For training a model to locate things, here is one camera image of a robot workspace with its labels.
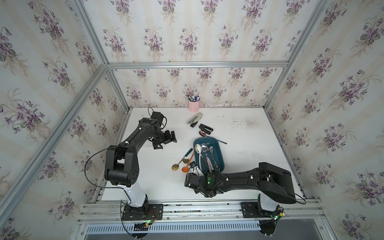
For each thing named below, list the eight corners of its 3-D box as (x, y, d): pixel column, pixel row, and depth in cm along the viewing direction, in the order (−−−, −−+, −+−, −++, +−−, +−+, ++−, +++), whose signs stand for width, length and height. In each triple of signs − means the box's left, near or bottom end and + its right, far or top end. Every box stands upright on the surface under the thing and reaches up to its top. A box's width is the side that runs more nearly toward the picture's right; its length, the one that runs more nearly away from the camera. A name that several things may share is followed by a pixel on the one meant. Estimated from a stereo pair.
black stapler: (197, 129, 109) (197, 127, 107) (200, 125, 111) (201, 123, 110) (209, 135, 105) (210, 133, 104) (212, 130, 108) (213, 129, 106)
